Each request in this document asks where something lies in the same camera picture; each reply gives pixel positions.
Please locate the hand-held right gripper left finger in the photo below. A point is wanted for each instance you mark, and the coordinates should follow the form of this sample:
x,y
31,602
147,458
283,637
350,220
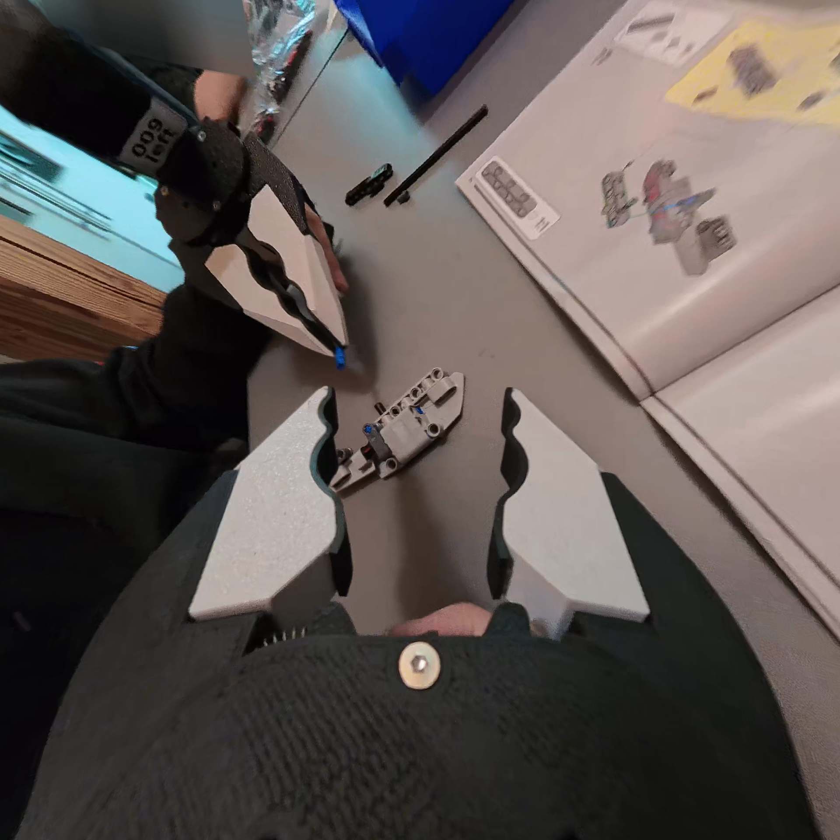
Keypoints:
x,y
262,525

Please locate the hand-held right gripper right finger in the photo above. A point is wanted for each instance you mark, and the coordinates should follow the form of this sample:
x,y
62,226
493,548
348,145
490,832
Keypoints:
x,y
564,525

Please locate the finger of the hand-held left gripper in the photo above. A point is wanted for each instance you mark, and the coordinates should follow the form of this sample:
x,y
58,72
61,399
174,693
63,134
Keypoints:
x,y
289,229
243,282

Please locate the small blue toy pin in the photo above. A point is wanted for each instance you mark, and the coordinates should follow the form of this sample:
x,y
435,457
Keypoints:
x,y
340,359

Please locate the grey toy brick assembly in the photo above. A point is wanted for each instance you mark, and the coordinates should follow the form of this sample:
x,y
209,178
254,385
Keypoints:
x,y
407,433

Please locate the person's left forearm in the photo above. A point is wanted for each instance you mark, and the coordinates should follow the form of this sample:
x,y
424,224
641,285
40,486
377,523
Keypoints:
x,y
197,367

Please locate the grey desk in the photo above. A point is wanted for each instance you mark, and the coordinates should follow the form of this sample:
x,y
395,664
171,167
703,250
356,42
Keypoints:
x,y
459,295

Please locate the person's left hand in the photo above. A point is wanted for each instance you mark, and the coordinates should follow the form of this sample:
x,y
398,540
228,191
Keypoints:
x,y
331,262

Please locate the person's right hand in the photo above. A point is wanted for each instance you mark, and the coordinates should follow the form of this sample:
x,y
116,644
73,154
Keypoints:
x,y
446,620

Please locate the short black toy beam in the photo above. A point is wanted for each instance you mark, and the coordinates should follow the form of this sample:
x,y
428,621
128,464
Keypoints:
x,y
369,185

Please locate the bag of black red parts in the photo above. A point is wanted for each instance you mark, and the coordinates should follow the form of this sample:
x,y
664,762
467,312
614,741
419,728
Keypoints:
x,y
282,85

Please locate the long black toy axle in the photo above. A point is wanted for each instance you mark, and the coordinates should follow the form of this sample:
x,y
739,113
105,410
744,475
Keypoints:
x,y
436,154

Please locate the wooden beam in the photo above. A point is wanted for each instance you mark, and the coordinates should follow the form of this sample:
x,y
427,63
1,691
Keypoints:
x,y
65,295

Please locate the black rose print hoodie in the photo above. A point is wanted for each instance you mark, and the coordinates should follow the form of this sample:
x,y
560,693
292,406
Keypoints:
x,y
79,525

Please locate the blue plastic bin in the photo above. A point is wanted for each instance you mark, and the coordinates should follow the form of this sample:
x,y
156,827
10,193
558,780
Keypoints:
x,y
426,33

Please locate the open instruction booklet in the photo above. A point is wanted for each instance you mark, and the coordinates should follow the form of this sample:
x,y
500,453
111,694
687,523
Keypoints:
x,y
656,295

